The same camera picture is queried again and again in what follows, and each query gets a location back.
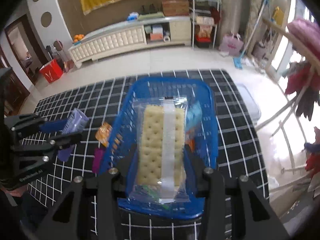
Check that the red paper bag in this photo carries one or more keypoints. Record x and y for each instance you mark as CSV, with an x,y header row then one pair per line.
x,y
51,71

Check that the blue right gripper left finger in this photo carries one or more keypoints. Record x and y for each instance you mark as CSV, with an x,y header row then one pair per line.
x,y
128,167

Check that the black white grid mat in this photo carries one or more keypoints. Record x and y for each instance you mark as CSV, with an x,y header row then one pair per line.
x,y
239,152

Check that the white metal shelf rack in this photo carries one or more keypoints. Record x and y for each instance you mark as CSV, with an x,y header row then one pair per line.
x,y
205,17

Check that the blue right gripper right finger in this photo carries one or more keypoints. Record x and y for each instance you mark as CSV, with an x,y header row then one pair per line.
x,y
197,174

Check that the purple snack packet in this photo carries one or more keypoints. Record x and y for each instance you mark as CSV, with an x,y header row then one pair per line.
x,y
98,155

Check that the purple doublemint gum box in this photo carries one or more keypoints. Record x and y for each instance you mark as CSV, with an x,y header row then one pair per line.
x,y
76,122

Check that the orange snack packet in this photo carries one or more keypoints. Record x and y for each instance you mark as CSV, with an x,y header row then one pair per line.
x,y
103,133

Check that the pink tote bag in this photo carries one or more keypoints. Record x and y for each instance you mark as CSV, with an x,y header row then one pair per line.
x,y
231,44

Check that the cream tv cabinet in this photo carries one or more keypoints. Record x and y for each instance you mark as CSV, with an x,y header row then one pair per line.
x,y
128,36

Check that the blue flat mop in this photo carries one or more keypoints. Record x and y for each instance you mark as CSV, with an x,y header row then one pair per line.
x,y
237,60

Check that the oranges on cabinet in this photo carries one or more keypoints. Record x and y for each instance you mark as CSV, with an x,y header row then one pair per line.
x,y
78,38

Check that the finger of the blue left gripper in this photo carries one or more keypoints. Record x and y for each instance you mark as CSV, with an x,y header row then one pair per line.
x,y
53,126
64,154

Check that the blue plastic basket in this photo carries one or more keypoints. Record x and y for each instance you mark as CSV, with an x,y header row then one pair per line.
x,y
200,136

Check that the brown cardboard box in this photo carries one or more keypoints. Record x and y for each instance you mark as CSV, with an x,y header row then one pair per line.
x,y
175,8

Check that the green cracker pack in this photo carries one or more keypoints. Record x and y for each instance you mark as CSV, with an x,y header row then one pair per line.
x,y
161,175

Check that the pink quilt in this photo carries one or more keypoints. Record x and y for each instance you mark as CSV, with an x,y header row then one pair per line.
x,y
307,32

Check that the wooden drying rack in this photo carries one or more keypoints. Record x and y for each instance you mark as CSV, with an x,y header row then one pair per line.
x,y
302,79

